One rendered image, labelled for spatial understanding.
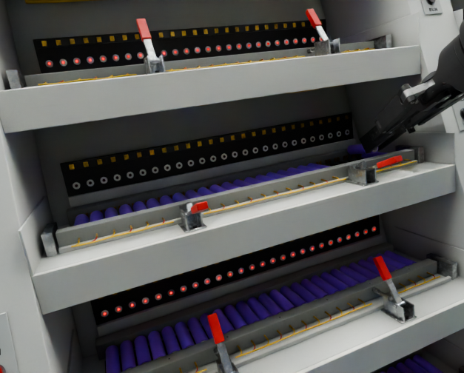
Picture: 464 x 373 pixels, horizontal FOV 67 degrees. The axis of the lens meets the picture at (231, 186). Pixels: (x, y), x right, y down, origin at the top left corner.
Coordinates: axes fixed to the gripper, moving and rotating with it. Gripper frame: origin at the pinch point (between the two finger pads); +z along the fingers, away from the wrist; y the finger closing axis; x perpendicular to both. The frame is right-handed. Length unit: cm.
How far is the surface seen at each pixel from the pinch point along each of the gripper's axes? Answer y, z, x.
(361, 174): -10.0, -3.5, -6.6
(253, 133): -18.4, 8.1, 8.5
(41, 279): -53, -4, -9
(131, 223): -42.7, -0.3, -4.7
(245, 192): -26.9, -0.4, -4.2
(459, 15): 16.4, -10.0, 14.4
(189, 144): -30.5, 8.0, 8.5
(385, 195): -7.3, -3.1, -10.4
